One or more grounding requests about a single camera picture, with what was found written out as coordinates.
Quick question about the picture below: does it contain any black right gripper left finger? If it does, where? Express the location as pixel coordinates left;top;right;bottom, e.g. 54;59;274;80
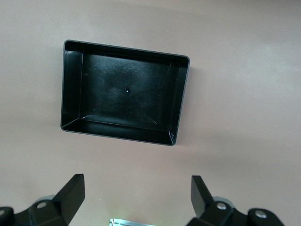
0;174;85;226

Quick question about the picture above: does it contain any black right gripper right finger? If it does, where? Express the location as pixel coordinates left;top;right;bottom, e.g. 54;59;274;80
188;175;284;226

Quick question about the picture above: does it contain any black rectangular plastic box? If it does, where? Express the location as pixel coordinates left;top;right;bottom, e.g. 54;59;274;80
60;39;190;147

